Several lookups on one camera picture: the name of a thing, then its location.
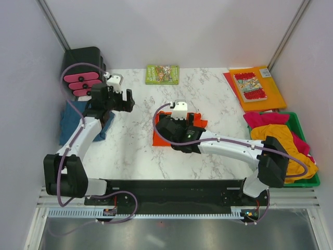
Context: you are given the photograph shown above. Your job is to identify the orange t shirt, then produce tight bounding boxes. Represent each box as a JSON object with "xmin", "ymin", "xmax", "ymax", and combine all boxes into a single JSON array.
[{"xmin": 152, "ymin": 111, "xmax": 208, "ymax": 147}]

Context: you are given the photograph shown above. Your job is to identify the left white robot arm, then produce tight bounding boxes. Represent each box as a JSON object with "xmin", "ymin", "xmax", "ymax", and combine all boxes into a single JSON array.
[{"xmin": 43, "ymin": 83, "xmax": 135, "ymax": 205}]

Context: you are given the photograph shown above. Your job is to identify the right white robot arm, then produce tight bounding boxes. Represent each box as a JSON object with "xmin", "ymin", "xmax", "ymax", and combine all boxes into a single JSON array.
[{"xmin": 156, "ymin": 114, "xmax": 289, "ymax": 205}]

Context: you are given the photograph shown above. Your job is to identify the green paperback book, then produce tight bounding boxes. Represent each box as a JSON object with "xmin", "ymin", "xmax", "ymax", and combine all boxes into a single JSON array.
[{"xmin": 145, "ymin": 65, "xmax": 180, "ymax": 85}]

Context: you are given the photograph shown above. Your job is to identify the black pink drawer unit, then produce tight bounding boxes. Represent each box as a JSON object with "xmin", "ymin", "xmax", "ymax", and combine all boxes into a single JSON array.
[{"xmin": 62, "ymin": 46, "xmax": 106, "ymax": 97}]

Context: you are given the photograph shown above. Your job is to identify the blue folded t shirt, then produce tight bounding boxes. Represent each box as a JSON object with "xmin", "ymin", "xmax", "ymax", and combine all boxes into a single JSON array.
[{"xmin": 59, "ymin": 103, "xmax": 115, "ymax": 146}]

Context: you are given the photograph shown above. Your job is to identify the red folder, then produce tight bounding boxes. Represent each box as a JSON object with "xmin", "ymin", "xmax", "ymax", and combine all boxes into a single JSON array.
[{"xmin": 223, "ymin": 72, "xmax": 239, "ymax": 99}]

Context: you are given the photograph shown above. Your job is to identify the magenta t shirt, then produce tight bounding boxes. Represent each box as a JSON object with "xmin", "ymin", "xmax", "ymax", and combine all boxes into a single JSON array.
[{"xmin": 243, "ymin": 112, "xmax": 315, "ymax": 163}]

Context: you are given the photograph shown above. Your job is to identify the red comic book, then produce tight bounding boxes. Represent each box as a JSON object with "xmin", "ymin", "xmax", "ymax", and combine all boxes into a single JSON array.
[{"xmin": 233, "ymin": 72, "xmax": 267, "ymax": 103}]

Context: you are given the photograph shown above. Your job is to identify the orange folder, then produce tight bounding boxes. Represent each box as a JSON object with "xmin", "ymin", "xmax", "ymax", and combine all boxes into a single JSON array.
[{"xmin": 229, "ymin": 66, "xmax": 287, "ymax": 112}]

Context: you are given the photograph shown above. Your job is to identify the yellow t shirt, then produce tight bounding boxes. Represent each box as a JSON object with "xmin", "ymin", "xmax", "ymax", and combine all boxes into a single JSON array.
[{"xmin": 250, "ymin": 124, "xmax": 318, "ymax": 184}]

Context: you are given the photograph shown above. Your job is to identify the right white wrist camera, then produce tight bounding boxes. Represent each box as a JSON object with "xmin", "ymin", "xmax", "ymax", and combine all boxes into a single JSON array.
[{"xmin": 170, "ymin": 99, "xmax": 188, "ymax": 120}]

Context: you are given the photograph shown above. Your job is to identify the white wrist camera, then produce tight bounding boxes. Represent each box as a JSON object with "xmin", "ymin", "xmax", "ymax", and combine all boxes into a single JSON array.
[
  {"xmin": 170, "ymin": 99, "xmax": 188, "ymax": 120},
  {"xmin": 106, "ymin": 73, "xmax": 123, "ymax": 93}
]

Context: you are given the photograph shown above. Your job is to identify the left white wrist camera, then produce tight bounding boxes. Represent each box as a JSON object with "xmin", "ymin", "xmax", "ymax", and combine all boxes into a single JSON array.
[{"xmin": 106, "ymin": 73, "xmax": 123, "ymax": 93}]

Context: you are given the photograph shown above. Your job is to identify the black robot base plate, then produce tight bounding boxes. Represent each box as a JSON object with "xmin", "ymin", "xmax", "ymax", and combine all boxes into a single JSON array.
[{"xmin": 84, "ymin": 180, "xmax": 268, "ymax": 215}]

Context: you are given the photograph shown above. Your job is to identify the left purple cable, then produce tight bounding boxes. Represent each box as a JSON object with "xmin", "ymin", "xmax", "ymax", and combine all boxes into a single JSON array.
[{"xmin": 48, "ymin": 61, "xmax": 138, "ymax": 237}]

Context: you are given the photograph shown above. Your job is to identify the white slotted cable duct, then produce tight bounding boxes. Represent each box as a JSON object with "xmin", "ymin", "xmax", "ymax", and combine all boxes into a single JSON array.
[{"xmin": 47, "ymin": 208, "xmax": 244, "ymax": 219}]

